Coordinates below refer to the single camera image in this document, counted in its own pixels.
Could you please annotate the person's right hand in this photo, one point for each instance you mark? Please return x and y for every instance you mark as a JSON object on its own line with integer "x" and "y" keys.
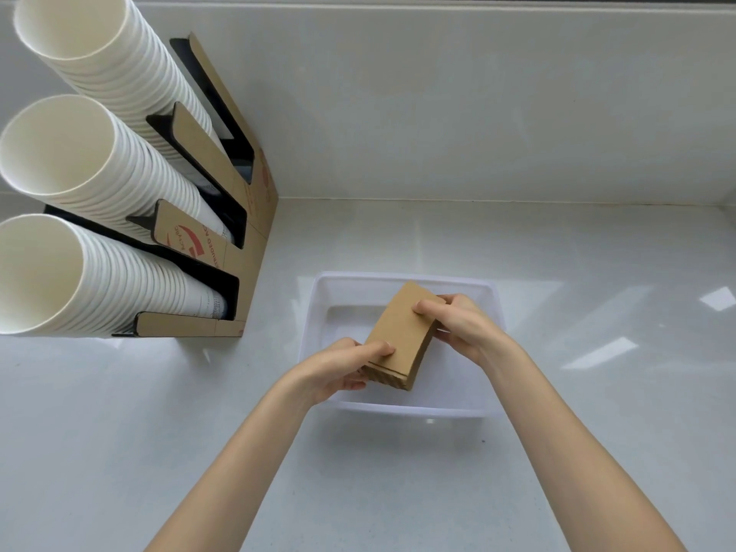
{"x": 474, "y": 330}

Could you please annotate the person's left hand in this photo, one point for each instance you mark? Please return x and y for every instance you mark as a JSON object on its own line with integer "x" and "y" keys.
{"x": 325, "y": 367}

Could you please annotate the person's left thumb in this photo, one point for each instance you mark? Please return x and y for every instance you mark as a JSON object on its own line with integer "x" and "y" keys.
{"x": 371, "y": 351}

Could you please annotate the person's right thumb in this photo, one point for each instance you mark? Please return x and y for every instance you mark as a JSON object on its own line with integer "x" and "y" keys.
{"x": 431, "y": 309}

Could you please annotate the stack of brown cardboard sleeves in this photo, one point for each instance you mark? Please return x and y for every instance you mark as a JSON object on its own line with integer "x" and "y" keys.
{"x": 402, "y": 333}

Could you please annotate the person's left forearm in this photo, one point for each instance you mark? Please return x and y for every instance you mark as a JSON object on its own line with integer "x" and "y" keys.
{"x": 241, "y": 465}

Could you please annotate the person's right forearm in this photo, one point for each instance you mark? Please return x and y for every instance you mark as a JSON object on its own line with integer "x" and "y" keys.
{"x": 575, "y": 454}

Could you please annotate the clear plastic bin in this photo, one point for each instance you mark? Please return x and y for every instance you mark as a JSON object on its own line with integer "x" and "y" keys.
{"x": 460, "y": 390}

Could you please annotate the brown cardboard cup dispenser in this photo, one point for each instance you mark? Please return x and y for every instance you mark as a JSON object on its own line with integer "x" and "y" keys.
{"x": 253, "y": 224}

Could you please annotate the stack of white paper cups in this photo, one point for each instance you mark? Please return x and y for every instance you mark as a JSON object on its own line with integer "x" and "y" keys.
{"x": 132, "y": 172}
{"x": 121, "y": 57}
{"x": 138, "y": 281}

